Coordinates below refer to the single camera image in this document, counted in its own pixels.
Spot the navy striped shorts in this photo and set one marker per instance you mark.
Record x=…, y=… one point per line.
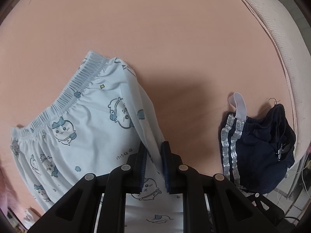
x=256, y=153

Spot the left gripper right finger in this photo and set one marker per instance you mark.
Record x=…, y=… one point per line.
x=215, y=204

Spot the pink bed sheet mattress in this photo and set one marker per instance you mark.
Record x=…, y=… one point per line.
x=188, y=55

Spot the near pink-grey pillow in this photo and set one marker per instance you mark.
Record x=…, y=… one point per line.
x=295, y=59

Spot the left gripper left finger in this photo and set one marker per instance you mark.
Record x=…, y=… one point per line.
x=97, y=203

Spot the light blue cartoon pajama garment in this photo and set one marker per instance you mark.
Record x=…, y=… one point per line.
x=98, y=121

